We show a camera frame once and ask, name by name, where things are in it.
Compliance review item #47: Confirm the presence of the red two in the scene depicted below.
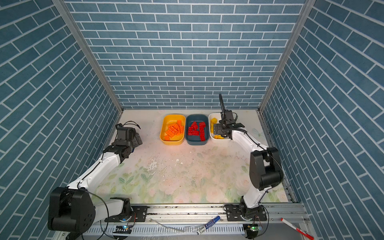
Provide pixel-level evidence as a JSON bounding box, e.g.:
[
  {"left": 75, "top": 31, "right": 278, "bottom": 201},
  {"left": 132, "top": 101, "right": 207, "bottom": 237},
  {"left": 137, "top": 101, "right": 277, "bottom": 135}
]
[{"left": 188, "top": 121, "right": 206, "bottom": 142}]

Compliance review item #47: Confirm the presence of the orange brick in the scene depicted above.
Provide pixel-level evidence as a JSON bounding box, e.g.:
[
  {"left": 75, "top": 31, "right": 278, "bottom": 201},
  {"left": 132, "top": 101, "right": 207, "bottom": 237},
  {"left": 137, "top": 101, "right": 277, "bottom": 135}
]
[{"left": 164, "top": 120, "right": 184, "bottom": 142}]

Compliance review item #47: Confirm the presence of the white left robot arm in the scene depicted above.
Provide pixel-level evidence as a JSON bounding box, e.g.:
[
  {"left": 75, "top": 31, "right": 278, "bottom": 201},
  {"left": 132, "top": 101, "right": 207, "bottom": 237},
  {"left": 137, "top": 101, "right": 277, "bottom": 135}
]
[{"left": 48, "top": 121, "right": 143, "bottom": 234}]

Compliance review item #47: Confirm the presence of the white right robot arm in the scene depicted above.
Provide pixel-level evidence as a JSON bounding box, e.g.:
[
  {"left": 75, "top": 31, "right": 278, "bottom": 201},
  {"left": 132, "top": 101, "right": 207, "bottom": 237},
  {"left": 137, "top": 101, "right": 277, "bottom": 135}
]
[{"left": 213, "top": 108, "right": 284, "bottom": 221}]

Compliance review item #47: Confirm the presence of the white plastic bin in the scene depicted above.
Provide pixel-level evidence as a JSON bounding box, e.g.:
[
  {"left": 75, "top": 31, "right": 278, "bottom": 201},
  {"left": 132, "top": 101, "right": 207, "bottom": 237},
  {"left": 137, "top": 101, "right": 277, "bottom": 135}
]
[{"left": 209, "top": 113, "right": 231, "bottom": 142}]

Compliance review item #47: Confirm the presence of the teal plastic bin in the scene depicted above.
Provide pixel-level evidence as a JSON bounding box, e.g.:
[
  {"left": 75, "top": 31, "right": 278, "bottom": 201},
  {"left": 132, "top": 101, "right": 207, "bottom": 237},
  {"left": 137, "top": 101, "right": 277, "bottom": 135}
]
[{"left": 185, "top": 114, "right": 210, "bottom": 146}]

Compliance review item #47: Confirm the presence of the yellow plastic bin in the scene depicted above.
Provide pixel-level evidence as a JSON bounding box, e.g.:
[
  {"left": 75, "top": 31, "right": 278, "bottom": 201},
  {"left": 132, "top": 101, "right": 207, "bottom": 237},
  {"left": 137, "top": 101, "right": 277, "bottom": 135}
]
[{"left": 160, "top": 114, "right": 186, "bottom": 146}]

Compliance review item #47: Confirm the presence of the blue marker pen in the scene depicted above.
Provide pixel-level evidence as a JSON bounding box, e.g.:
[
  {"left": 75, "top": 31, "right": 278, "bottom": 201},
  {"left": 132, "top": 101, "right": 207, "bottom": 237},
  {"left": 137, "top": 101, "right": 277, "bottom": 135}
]
[{"left": 197, "top": 216, "right": 221, "bottom": 235}]

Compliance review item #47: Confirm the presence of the red white marker pen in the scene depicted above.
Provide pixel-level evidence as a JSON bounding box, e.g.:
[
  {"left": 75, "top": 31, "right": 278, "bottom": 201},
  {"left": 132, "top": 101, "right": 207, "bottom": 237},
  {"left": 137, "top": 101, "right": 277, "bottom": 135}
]
[{"left": 281, "top": 218, "right": 315, "bottom": 240}]

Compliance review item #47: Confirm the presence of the aluminium front rail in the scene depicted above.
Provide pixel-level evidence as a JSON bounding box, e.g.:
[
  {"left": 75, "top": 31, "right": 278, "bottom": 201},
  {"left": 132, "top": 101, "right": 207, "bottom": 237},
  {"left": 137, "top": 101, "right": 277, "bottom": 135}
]
[{"left": 67, "top": 203, "right": 316, "bottom": 240}]

